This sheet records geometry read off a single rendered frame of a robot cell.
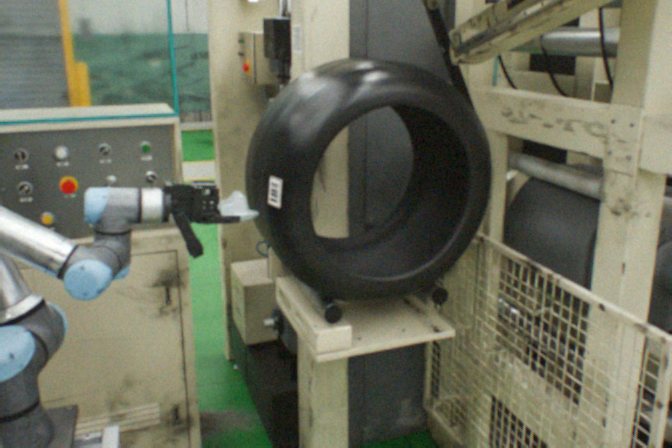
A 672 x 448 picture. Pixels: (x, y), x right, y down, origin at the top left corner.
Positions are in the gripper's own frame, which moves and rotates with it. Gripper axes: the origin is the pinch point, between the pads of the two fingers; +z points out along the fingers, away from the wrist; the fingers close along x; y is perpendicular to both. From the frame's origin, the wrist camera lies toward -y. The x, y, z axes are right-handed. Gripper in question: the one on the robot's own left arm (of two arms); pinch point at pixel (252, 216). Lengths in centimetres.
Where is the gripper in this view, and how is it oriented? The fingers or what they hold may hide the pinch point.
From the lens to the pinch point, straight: 144.7
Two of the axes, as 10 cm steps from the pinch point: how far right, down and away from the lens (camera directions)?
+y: 1.1, -9.7, -2.1
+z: 9.3, 0.2, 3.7
